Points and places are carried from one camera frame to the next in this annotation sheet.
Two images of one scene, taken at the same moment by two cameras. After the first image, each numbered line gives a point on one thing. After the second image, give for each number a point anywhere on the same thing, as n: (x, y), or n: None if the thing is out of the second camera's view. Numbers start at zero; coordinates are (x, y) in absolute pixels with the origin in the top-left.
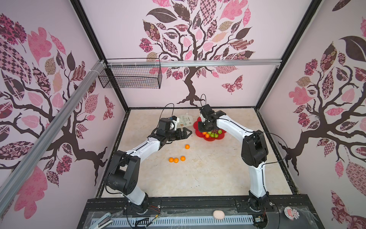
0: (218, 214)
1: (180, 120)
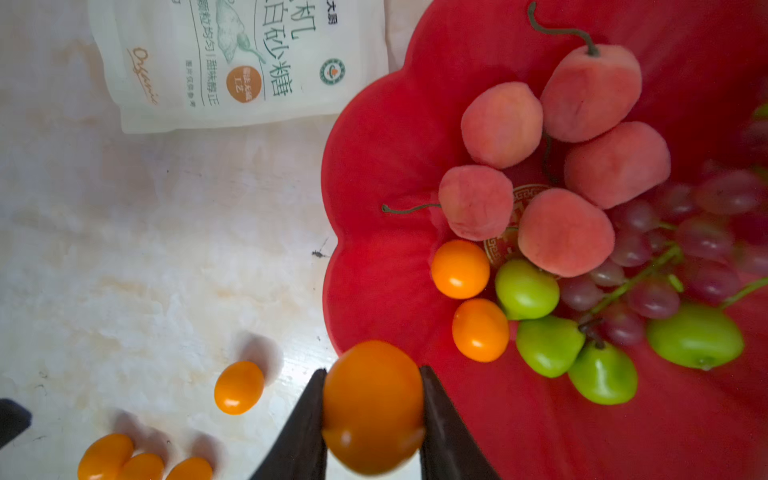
0: None
1: (181, 65)
